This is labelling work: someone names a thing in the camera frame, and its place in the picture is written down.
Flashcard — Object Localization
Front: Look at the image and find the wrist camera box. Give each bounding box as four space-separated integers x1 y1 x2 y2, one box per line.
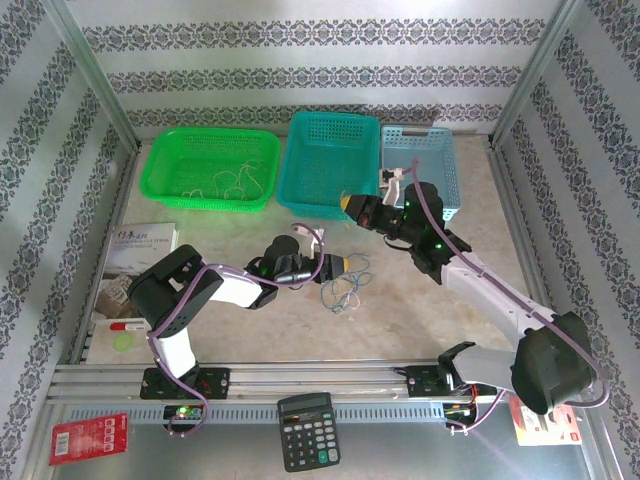
292 223 326 261
379 167 405 206

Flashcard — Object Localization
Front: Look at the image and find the red card package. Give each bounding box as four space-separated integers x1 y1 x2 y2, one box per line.
48 412 130 467

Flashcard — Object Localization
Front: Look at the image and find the light blue plastic basket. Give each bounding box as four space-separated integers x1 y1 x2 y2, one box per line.
380 124 464 223

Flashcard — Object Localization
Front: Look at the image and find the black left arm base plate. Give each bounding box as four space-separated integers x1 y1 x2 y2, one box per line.
139 367 231 401

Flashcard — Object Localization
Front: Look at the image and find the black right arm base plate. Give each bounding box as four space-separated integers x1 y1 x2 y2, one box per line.
405 364 499 399

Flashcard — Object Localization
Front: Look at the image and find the green plastic basket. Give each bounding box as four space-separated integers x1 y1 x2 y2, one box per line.
138 127 283 214

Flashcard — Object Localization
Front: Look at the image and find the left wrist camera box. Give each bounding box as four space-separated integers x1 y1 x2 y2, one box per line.
292 223 326 261

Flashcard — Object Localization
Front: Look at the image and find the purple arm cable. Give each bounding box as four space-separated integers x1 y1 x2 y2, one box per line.
147 222 329 439
410 157 610 435

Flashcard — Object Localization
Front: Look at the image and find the aluminium side rail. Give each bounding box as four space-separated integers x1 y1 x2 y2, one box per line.
69 144 139 365
487 143 571 359

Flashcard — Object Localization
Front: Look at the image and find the grey cover book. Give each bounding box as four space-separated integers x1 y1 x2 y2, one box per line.
92 222 179 321

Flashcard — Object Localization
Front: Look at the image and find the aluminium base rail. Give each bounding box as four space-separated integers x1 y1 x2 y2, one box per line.
47 359 586 401

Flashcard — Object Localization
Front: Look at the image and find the red package with USB stick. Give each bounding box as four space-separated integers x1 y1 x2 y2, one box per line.
508 395 585 447

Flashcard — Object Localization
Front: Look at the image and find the pale cream thin cable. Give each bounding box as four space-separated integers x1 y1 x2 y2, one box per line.
180 168 241 200
238 158 267 200

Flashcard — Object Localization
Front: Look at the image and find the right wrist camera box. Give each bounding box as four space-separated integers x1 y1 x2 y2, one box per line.
379 167 405 206

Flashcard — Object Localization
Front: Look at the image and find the teal plastic basket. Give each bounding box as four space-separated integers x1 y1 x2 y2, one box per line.
276 111 382 222

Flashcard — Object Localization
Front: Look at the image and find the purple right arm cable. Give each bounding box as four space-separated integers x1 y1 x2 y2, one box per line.
410 157 610 435

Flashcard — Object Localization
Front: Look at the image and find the black calculator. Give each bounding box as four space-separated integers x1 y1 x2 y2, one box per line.
276 392 342 474

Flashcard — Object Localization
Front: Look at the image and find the blue thin cable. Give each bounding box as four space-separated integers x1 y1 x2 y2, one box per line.
319 253 372 312

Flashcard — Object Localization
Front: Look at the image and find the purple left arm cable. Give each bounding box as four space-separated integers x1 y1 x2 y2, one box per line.
147 222 329 439

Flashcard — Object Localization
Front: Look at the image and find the circuit board with LED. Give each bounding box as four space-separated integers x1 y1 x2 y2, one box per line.
443 399 479 426
163 403 207 426

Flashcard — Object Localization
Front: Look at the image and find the grey slotted cable duct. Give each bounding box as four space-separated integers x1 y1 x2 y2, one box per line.
64 402 446 424

